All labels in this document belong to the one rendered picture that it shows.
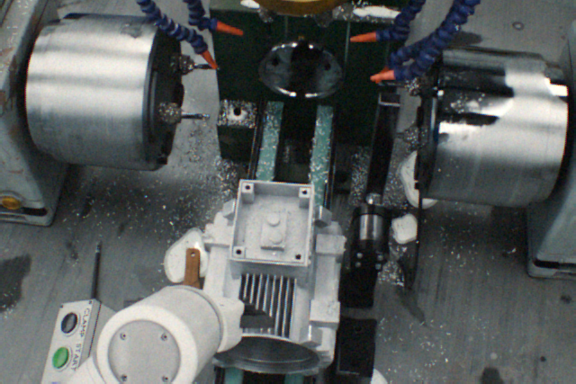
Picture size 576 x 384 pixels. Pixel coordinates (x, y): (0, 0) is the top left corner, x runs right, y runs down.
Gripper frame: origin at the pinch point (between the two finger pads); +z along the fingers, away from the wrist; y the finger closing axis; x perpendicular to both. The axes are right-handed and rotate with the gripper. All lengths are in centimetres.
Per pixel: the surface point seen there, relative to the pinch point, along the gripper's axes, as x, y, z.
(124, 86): 27.7, -18.4, 19.9
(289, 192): 14.4, 7.5, 14.5
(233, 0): 44, -5, 29
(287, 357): -9.5, 9.1, 21.2
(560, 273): 4, 55, 45
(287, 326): -2.9, 9.2, 8.7
